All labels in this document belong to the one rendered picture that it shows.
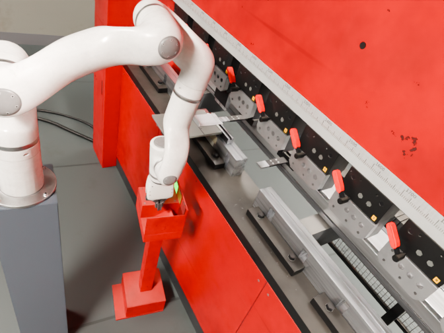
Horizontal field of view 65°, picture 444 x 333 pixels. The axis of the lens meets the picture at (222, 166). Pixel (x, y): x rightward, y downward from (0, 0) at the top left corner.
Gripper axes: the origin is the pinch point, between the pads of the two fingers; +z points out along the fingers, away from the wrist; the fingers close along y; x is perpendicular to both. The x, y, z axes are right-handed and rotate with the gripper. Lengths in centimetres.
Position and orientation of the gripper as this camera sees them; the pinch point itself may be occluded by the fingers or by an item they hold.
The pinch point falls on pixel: (158, 204)
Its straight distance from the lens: 140.0
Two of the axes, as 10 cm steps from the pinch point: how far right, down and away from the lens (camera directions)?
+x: 3.2, 6.7, -6.7
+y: -9.3, 1.0, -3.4
